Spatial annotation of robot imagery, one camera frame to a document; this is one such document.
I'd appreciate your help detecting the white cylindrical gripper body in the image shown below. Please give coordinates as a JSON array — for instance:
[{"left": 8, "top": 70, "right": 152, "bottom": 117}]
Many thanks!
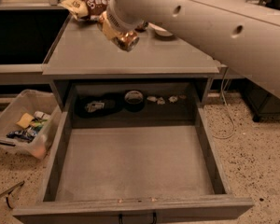
[{"left": 106, "top": 0, "right": 142, "bottom": 33}]

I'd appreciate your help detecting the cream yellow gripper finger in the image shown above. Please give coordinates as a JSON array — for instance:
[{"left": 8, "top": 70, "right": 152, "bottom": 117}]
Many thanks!
[{"left": 98, "top": 11, "right": 119, "bottom": 42}]

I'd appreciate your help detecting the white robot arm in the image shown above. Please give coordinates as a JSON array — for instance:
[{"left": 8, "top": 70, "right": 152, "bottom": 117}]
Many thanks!
[{"left": 101, "top": 0, "right": 280, "bottom": 99}]

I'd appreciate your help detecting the crushed red soda can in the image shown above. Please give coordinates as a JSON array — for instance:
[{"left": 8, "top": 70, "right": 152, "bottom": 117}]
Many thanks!
[{"left": 135, "top": 21, "right": 148, "bottom": 32}]

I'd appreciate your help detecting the grey counter cabinet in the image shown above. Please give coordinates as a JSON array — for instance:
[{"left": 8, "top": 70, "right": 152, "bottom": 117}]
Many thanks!
[{"left": 41, "top": 3, "right": 221, "bottom": 110}]

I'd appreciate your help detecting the grey open top drawer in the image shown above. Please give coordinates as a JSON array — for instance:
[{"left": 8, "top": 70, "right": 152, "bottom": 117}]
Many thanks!
[{"left": 13, "top": 80, "right": 253, "bottom": 224}]

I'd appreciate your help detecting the brown chip bag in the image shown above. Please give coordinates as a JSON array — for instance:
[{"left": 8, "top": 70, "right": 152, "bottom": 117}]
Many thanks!
[{"left": 61, "top": 0, "right": 108, "bottom": 21}]

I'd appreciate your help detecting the white paper bowl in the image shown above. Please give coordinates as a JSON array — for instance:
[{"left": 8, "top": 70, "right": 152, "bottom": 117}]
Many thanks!
[{"left": 149, "top": 23, "right": 173, "bottom": 37}]

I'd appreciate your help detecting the yellow sponge in bin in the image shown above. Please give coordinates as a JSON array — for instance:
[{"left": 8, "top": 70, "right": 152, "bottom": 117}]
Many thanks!
[{"left": 17, "top": 113, "right": 34, "bottom": 129}]

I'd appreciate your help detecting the clear plastic storage bin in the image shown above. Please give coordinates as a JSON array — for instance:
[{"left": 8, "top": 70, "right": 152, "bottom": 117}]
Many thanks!
[{"left": 0, "top": 90, "right": 62, "bottom": 160}]

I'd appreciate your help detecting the blue snack wrapper in bin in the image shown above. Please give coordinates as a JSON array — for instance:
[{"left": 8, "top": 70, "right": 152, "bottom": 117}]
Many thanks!
[{"left": 7, "top": 128, "right": 38, "bottom": 143}]

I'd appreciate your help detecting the metal bar on floor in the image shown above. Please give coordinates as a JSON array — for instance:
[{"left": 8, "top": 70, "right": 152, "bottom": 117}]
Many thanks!
[{"left": 0, "top": 181, "right": 25, "bottom": 198}]

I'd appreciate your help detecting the white hanging cable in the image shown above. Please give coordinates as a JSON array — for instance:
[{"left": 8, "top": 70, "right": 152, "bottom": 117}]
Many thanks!
[{"left": 212, "top": 68, "right": 237, "bottom": 140}]

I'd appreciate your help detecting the black drawer handle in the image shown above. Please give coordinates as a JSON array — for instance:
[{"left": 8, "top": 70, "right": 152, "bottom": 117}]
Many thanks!
[{"left": 119, "top": 213, "right": 158, "bottom": 224}]

